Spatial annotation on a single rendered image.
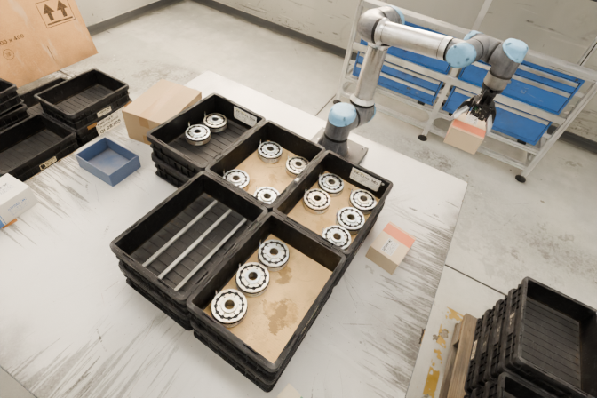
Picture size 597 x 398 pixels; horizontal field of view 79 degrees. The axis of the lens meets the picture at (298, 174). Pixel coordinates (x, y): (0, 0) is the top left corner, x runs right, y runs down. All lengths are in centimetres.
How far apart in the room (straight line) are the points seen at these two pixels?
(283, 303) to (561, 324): 127
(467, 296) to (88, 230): 201
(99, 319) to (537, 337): 166
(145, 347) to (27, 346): 33
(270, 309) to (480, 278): 168
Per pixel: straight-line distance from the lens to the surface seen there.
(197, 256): 125
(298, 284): 120
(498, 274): 267
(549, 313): 201
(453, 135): 150
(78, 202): 166
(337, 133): 164
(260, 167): 150
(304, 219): 134
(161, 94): 186
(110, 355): 131
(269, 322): 114
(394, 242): 145
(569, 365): 193
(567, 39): 383
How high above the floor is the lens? 189
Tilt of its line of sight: 45 degrees down
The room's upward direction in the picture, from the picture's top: 10 degrees clockwise
